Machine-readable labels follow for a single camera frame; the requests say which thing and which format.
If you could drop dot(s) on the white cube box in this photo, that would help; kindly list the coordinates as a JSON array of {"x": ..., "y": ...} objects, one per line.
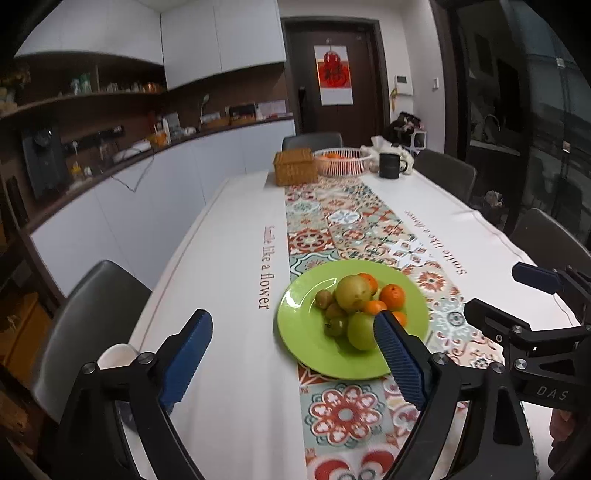
[{"x": 420, "y": 138}]

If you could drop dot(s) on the black bag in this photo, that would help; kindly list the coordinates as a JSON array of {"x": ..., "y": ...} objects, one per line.
[{"x": 404, "y": 127}]

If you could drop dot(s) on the person's right hand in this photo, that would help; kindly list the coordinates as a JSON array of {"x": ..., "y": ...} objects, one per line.
[{"x": 563, "y": 429}]

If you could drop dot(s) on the large green apple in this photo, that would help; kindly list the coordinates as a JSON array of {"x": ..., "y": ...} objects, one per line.
[{"x": 360, "y": 330}]

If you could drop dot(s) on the brown kiwi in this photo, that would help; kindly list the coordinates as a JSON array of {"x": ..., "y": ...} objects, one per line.
[
  {"x": 324, "y": 299},
  {"x": 333, "y": 312}
]

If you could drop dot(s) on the glass sliding door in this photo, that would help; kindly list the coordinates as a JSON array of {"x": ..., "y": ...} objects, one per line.
[{"x": 531, "y": 115}]

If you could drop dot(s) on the dark blue mug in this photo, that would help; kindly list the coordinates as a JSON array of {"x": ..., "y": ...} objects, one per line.
[{"x": 117, "y": 355}]

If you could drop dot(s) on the green plate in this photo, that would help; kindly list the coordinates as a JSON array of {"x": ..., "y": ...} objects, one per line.
[{"x": 304, "y": 341}]

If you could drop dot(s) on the wall intercom panel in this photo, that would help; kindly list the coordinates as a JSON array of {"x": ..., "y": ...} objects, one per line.
[{"x": 401, "y": 85}]

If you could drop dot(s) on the wicker basket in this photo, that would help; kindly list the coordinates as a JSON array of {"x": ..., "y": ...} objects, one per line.
[{"x": 295, "y": 168}]

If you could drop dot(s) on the red and white wall calendar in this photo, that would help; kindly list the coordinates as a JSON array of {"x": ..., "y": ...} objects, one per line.
[{"x": 334, "y": 76}]

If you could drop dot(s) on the orange drink carton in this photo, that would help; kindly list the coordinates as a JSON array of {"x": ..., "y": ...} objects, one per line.
[{"x": 160, "y": 138}]

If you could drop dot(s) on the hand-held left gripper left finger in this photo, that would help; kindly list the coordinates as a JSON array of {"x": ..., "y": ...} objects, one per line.
[{"x": 187, "y": 360}]

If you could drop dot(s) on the yellow-green pear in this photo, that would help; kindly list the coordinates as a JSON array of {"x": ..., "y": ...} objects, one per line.
[{"x": 353, "y": 293}]

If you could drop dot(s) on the white desk lamp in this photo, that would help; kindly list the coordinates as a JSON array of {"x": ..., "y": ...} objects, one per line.
[{"x": 205, "y": 104}]

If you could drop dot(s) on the green tomato with calyx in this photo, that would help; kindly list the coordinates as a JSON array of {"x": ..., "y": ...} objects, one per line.
[{"x": 334, "y": 327}]

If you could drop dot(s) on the black box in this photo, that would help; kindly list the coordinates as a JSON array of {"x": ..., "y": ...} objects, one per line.
[{"x": 242, "y": 113}]

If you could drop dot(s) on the dark wooden door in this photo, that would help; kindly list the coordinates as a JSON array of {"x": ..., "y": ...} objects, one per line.
[{"x": 364, "y": 83}]

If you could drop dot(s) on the wooden wall shelf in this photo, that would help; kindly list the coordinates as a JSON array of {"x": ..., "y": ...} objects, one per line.
[{"x": 83, "y": 99}]

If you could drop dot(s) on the black kitchen appliance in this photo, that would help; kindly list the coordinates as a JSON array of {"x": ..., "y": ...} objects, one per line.
[{"x": 44, "y": 161}]

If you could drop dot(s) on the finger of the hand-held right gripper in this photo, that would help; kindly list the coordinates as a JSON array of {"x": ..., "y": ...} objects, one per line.
[
  {"x": 489, "y": 321},
  {"x": 535, "y": 277}
]

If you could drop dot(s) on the white plastic fruit basket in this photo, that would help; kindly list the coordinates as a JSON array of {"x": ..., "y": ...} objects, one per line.
[{"x": 344, "y": 167}]

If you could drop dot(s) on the orange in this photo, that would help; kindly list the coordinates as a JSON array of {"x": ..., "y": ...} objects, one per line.
[
  {"x": 369, "y": 280},
  {"x": 375, "y": 307},
  {"x": 400, "y": 319},
  {"x": 392, "y": 296}
]

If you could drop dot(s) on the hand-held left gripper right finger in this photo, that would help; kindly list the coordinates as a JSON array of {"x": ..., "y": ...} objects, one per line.
[{"x": 401, "y": 360}]

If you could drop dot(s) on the patterned table runner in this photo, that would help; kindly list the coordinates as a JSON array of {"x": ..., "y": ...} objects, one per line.
[{"x": 341, "y": 415}]

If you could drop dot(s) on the white counter cabinet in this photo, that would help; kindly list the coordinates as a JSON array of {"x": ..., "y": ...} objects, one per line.
[{"x": 152, "y": 207}]

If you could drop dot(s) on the white upper cabinets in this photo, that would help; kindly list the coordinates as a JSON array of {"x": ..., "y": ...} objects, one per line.
[{"x": 207, "y": 41}]

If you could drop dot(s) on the black mug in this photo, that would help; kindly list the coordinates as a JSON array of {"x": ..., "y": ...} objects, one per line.
[{"x": 390, "y": 166}]

